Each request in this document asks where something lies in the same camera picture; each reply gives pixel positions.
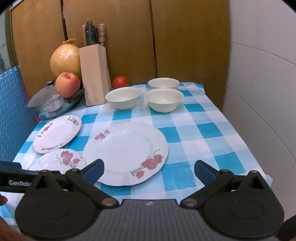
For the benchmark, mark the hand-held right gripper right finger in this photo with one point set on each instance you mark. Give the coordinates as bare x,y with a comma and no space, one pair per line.
204,172

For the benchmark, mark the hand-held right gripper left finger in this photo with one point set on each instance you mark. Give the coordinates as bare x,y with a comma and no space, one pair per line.
94,171

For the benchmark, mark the large red floral white plate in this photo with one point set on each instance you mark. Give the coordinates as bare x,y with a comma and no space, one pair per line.
126,150

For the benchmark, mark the small red floral white plate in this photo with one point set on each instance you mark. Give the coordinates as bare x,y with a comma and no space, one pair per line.
57,161

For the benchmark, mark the gold rimmed floral white plate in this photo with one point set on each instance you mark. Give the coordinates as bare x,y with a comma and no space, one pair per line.
56,133

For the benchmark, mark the white bowl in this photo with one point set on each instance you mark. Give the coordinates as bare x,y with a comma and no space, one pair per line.
164,100
163,83
122,98

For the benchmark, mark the person's left forearm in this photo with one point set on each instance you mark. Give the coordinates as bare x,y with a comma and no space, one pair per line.
9,231

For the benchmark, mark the person's left hand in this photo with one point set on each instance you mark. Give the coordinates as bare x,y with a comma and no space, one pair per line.
2,200

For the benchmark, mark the blue white checkered tablecloth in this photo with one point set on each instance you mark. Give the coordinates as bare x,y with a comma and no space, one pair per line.
203,139

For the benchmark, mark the glass pot lid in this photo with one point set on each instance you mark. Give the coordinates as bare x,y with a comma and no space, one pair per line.
45,96

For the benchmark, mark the red apple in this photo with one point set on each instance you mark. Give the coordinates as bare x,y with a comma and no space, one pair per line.
67,84

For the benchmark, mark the red tomato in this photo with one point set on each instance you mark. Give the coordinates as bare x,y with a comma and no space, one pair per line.
120,82

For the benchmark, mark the wooden knife block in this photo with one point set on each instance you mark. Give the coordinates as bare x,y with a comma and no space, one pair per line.
93,74

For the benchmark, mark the pomelo in yellow net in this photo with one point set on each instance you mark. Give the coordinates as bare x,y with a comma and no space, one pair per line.
63,60

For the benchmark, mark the brown wooden cabinet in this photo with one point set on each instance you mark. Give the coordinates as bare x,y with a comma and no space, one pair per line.
185,41

